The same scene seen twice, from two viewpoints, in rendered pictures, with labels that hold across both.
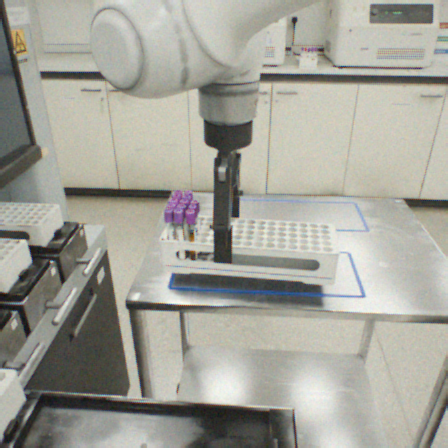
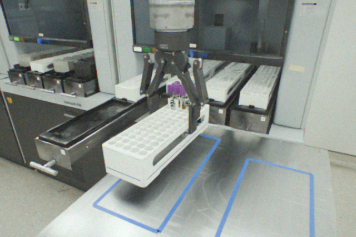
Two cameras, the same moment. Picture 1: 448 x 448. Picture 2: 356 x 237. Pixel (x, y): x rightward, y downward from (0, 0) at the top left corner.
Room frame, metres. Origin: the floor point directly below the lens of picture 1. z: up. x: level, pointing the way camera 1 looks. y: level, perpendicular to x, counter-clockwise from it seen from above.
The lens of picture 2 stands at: (0.83, -0.51, 1.16)
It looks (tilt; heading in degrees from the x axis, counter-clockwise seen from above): 26 degrees down; 112
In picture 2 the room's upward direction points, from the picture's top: straight up
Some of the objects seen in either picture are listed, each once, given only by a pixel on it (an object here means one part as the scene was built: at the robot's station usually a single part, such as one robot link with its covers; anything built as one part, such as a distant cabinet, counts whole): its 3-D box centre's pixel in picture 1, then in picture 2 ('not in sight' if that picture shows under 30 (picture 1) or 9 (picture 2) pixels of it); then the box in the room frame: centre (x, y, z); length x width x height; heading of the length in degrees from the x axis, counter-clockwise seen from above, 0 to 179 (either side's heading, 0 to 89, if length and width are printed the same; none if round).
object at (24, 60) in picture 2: not in sight; (25, 61); (-0.54, 0.52, 0.85); 0.12 x 0.02 x 0.06; 176
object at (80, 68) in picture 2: not in sight; (83, 69); (-0.08, 0.48, 0.85); 0.12 x 0.02 x 0.06; 176
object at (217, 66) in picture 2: not in sight; (213, 65); (0.50, 0.85, 0.83); 0.30 x 0.10 x 0.06; 86
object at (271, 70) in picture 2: not in sight; (270, 72); (0.81, 0.83, 0.83); 0.30 x 0.10 x 0.06; 86
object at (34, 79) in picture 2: not in sight; (77, 67); (-0.37, 0.74, 0.78); 0.73 x 0.14 x 0.09; 86
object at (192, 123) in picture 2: (231, 213); (192, 118); (0.67, -0.02, 0.92); 0.03 x 0.01 x 0.07; 82
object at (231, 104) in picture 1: (228, 100); (172, 15); (0.62, -0.01, 1.14); 0.09 x 0.09 x 0.06
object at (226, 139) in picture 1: (228, 148); (172, 52); (0.62, -0.01, 1.06); 0.08 x 0.07 x 0.09; 172
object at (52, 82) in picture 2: not in sight; (94, 69); (-0.21, 0.73, 0.78); 0.73 x 0.14 x 0.09; 86
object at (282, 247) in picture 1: (248, 247); (164, 133); (0.61, -0.05, 0.88); 0.30 x 0.10 x 0.06; 82
